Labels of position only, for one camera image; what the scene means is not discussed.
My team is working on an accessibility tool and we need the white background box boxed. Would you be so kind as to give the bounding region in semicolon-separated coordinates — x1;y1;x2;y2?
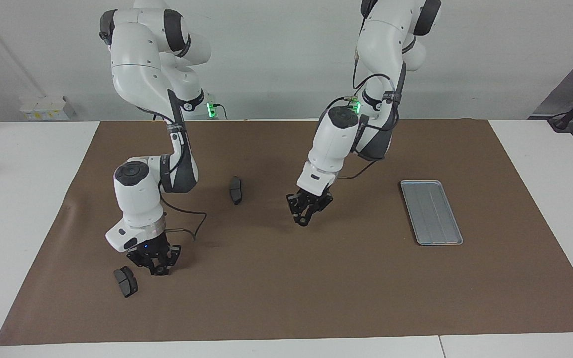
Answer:
19;96;74;121

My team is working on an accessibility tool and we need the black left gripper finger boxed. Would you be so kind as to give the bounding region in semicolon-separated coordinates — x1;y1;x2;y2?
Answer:
302;201;330;227
286;195;303;226

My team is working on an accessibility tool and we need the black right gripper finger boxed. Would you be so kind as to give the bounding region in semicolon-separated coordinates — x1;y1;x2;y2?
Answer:
159;245;182;274
127;253;157;276

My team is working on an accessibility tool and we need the brown paper mat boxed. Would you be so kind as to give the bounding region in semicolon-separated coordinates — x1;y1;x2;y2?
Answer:
0;119;573;346

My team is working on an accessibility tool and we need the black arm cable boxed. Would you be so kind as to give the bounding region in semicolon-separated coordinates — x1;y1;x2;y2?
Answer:
152;112;208;242
324;50;409;179

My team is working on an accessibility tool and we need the silver metal tray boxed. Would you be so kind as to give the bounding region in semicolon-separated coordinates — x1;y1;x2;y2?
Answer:
400;180;464;246

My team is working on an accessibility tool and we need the black grooved brake pad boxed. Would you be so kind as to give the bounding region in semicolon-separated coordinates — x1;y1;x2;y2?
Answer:
113;266;139;298

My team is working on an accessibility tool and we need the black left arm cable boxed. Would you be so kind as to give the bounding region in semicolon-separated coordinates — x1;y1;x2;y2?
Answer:
324;50;409;179

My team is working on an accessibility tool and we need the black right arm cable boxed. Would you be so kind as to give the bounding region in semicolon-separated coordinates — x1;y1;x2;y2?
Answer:
152;112;208;242

